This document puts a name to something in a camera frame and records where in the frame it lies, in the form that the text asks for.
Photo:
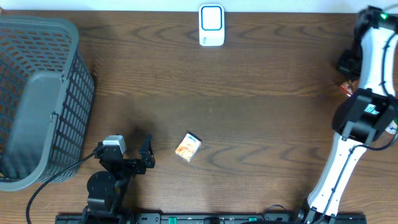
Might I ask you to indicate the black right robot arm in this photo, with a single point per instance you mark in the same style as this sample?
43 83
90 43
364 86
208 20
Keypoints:
362 117

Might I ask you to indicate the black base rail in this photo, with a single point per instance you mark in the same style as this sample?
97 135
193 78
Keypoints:
271 215

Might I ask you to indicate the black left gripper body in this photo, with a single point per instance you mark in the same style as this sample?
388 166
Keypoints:
132 168

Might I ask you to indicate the small orange box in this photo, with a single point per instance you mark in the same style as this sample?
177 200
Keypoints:
188 147

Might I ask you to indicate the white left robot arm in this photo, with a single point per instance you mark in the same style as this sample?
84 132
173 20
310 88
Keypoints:
106 189

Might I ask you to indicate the grey plastic basket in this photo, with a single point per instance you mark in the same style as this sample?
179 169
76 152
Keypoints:
47 95

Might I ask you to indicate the green lid jar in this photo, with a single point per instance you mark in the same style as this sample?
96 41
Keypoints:
392 127

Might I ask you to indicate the red chocolate bar wrapper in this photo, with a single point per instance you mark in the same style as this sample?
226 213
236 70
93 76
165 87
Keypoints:
346 88

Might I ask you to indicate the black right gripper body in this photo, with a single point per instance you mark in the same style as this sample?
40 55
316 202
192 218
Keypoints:
350 60

